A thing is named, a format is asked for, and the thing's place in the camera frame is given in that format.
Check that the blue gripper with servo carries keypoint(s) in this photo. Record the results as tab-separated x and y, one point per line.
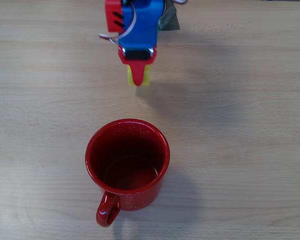
137	55

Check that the yellow-green toy block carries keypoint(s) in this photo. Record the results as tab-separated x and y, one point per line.
147	77

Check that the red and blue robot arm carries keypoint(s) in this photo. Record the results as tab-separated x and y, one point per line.
112	15

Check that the red enamel mug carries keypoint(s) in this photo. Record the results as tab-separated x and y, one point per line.
140	200

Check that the grey duct tape patch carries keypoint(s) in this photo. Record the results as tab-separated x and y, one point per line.
170	21

